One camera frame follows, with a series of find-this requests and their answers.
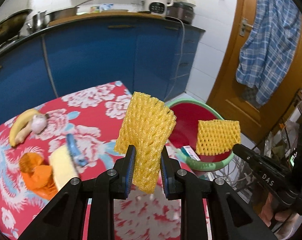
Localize wooden cutting board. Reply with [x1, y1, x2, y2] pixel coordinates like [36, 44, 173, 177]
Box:
[48, 9, 130, 27]

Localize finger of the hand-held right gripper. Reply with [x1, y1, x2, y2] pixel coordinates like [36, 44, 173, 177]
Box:
[233, 143, 265, 172]

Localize red floral tablecloth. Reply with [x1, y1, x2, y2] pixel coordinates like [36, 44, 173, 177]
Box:
[0, 81, 211, 240]

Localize ginger root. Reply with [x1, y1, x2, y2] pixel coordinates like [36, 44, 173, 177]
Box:
[16, 125, 33, 143]

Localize garlic bulb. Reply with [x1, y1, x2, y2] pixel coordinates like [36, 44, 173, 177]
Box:
[31, 114, 49, 133]

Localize dark rice cooker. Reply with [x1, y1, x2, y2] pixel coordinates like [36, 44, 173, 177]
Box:
[166, 0, 197, 25]

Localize wooden door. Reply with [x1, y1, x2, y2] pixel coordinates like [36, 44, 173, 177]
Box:
[206, 0, 302, 143]

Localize blue plaid shirt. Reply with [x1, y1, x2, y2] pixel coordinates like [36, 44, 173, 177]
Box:
[235, 0, 302, 109]

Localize pale yellow foam sheet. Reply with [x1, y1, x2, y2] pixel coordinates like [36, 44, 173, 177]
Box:
[49, 146, 79, 191]

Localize orange peel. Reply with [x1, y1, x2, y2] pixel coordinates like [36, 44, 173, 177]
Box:
[18, 152, 44, 173]

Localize metal door handle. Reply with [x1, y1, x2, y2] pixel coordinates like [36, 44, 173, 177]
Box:
[240, 18, 254, 37]

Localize coiled grey cable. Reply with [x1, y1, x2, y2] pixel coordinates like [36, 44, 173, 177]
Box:
[216, 152, 264, 205]

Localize red bin with green rim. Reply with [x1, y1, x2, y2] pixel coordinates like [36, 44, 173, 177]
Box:
[165, 99, 234, 172]

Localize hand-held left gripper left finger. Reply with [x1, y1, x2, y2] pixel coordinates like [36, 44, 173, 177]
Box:
[17, 145, 136, 240]

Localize white cardboard box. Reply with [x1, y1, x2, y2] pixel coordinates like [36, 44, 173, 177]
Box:
[180, 145, 201, 161]

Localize yellow foam fruit net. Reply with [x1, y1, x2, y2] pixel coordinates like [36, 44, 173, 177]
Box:
[195, 119, 241, 155]
[114, 91, 178, 195]

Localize black wok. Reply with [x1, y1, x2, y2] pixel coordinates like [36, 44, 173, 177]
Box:
[0, 9, 33, 49]

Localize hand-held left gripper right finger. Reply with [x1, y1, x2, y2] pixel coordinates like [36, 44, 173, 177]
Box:
[160, 148, 279, 240]

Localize steel saucepan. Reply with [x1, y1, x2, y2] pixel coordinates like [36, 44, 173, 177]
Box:
[45, 0, 104, 22]

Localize yellow banana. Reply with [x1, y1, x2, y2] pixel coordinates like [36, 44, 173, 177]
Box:
[10, 109, 40, 147]

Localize person's right hand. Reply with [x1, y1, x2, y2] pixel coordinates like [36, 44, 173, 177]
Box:
[260, 195, 299, 233]

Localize white power cable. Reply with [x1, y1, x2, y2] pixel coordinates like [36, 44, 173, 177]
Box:
[163, 17, 186, 100]

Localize small steel kettle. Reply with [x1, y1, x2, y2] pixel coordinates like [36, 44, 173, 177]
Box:
[26, 10, 50, 34]

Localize blue base cabinets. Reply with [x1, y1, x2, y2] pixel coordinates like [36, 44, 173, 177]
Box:
[0, 14, 206, 135]

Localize metal storage rack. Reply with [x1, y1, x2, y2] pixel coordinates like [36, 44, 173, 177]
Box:
[266, 89, 302, 170]

